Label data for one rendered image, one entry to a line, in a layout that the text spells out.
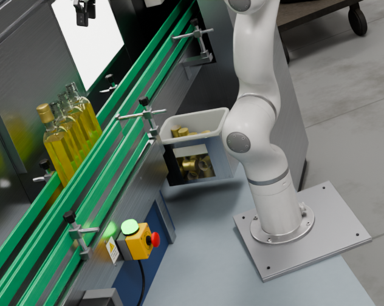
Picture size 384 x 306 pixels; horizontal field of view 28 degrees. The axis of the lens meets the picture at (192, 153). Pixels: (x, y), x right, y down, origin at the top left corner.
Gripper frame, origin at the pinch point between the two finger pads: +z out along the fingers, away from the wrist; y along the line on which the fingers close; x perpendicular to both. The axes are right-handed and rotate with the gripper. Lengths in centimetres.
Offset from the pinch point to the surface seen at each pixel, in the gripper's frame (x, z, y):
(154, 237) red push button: 27, 48, 27
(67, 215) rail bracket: 10, 32, 44
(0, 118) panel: -20.5, 27.0, 13.5
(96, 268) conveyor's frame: 16, 48, 42
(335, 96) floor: 65, 137, -243
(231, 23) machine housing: 22, 39, -101
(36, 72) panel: -20.8, 24.9, -11.2
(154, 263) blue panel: 23, 70, 11
